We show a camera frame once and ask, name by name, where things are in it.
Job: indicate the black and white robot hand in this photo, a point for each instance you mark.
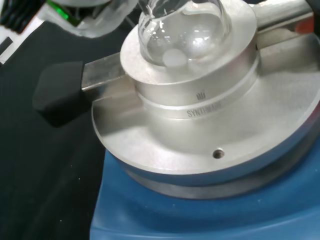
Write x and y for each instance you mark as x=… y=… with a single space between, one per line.
x=82 y=17

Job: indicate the heater with blue base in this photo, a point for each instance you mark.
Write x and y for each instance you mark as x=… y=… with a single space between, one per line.
x=200 y=140

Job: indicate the white stir bar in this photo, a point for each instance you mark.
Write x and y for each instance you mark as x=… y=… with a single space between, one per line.
x=174 y=58

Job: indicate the black bench cloth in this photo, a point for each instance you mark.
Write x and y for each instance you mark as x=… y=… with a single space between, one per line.
x=37 y=162

